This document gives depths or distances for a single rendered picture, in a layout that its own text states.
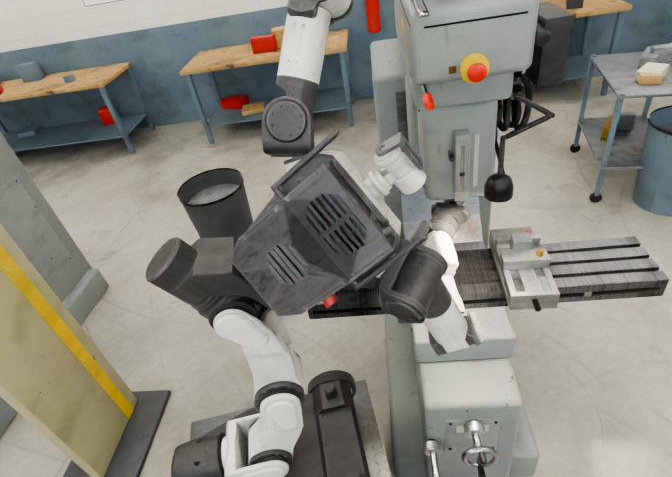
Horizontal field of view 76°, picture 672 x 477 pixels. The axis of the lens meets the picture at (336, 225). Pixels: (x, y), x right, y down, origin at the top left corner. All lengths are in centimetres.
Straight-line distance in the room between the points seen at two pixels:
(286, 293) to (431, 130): 62
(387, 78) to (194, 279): 104
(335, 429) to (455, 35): 133
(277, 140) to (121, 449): 214
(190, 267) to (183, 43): 510
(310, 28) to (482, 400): 124
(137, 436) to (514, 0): 252
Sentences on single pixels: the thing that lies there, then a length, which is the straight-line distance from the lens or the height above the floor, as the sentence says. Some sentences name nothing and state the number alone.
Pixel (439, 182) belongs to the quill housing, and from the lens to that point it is 132.
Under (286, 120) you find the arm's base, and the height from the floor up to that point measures 177.
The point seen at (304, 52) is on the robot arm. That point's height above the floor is 186.
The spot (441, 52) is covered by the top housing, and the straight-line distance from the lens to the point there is 103.
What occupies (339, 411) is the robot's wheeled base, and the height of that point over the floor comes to 59.
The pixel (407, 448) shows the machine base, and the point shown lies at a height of 20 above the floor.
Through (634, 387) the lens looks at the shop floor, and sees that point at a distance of 267.
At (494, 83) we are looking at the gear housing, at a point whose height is 168.
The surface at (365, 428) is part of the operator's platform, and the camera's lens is 192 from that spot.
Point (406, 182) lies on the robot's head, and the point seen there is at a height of 160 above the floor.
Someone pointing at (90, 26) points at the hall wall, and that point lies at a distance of 639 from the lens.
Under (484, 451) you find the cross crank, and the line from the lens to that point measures 158.
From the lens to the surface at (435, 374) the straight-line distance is 164.
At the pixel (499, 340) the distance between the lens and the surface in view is 161.
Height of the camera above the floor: 210
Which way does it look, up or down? 37 degrees down
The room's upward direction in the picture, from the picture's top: 11 degrees counter-clockwise
